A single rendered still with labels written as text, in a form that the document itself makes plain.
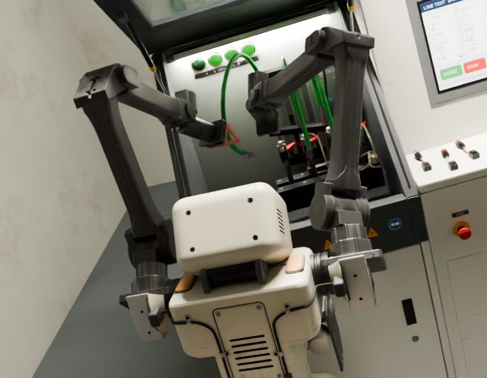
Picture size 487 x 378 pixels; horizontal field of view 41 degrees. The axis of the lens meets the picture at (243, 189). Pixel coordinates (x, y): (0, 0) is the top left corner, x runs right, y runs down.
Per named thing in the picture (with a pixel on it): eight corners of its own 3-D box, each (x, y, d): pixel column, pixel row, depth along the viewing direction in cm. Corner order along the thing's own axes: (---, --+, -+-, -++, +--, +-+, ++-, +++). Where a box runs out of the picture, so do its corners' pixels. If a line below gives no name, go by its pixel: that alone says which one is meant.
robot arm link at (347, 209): (341, 231, 127) (365, 233, 129) (333, 184, 132) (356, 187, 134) (320, 248, 135) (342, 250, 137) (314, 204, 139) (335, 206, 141)
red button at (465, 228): (458, 244, 193) (455, 229, 191) (453, 238, 197) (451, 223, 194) (475, 240, 193) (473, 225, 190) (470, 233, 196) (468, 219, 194)
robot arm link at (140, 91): (81, 98, 139) (126, 84, 136) (76, 72, 140) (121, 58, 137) (165, 130, 180) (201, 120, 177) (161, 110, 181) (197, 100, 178)
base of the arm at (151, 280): (116, 302, 135) (169, 292, 132) (117, 265, 139) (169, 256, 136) (135, 313, 143) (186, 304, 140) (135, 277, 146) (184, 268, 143)
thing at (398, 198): (220, 297, 202) (204, 254, 196) (220, 289, 206) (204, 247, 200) (416, 244, 197) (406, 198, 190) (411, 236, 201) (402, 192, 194)
